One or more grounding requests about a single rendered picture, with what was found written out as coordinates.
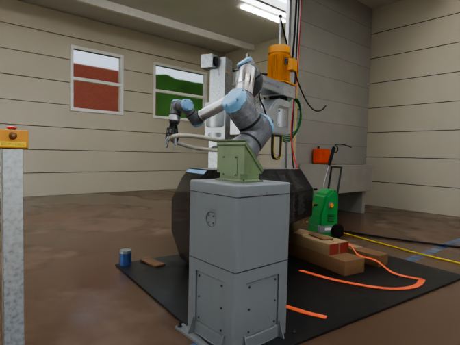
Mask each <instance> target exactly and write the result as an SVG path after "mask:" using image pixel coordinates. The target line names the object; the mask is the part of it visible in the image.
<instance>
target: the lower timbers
mask: <svg viewBox="0 0 460 345"><path fill-rule="evenodd" d="M355 251H356V252H357V253H358V254H360V255H363V256H365V257H370V258H373V259H376V260H378V261H380V262H381V263H382V264H383V265H384V266H385V265H387V261H388V253H384V252H381V251H376V250H372V249H369V248H364V247H362V248H358V249H355ZM288 255H291V256H294V257H297V258H299V259H302V260H304V261H307V262H309V263H311V264H314V265H317V266H319V267H322V268H325V269H327V270H330V271H332V272H335V273H337V274H340V275H342V276H348V275H352V274H358V273H361V272H364V264H367V265H371V266H375V267H377V268H378V267H381V266H382V265H380V264H379V263H378V262H376V261H373V260H371V259H366V258H363V257H360V256H358V255H356V253H355V252H354V250H353V249H352V248H348V252H347V253H340V254H339V253H338V254H337V255H325V254H323V253H319V252H317V251H313V250H311V249H308V248H305V247H302V246H299V245H296V244H293V243H290V242H288Z"/></svg>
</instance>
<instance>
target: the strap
mask: <svg viewBox="0 0 460 345"><path fill-rule="evenodd" d="M348 245H349V246H351V247H352V248H353V246H352V244H349V243H348ZM353 250H354V252H355V253H356V255H358V256H360V257H363V258H366V259H371V260H373V261H376V262H378V263H379V264H380V265H382V267H384V268H385V269H386V270H388V271H389V272H391V273H392V274H395V275H398V276H401V277H406V278H411V279H419V280H418V281H417V283H416V284H414V285H410V286H406V287H379V286H373V285H364V284H360V283H353V282H350V281H343V280H339V279H334V278H331V277H326V276H322V275H320V274H316V273H312V272H308V271H305V270H299V271H300V272H304V273H307V274H312V275H314V276H317V277H322V278H325V279H330V280H333V281H338V282H342V283H348V284H352V285H358V286H363V287H367V288H376V289H384V290H408V289H413V288H418V287H420V286H421V285H423V283H424V282H425V281H426V280H425V279H422V278H418V277H410V276H406V275H402V274H398V273H395V272H392V271H391V270H390V269H389V268H387V267H385V266H384V265H383V264H382V263H381V262H380V261H378V260H376V259H373V258H370V257H365V256H363V255H360V254H358V253H357V252H356V251H355V249H354V248H353ZM286 308H287V309H291V310H293V311H297V312H300V313H302V314H307V315H310V316H315V317H319V318H324V319H326V317H327V316H326V315H322V314H317V313H314V312H310V311H305V310H302V309H299V308H296V307H293V306H290V305H286Z"/></svg>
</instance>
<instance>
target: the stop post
mask: <svg viewBox="0 0 460 345"><path fill-rule="evenodd" d="M11 132H14V133H16V134H17V138H16V139H14V140H12V139H10V138H9V133H11ZM0 148H2V149H1V226H2V290H3V345H25V325H24V233H23V149H28V148H29V132H28V131H24V130H15V129H0Z"/></svg>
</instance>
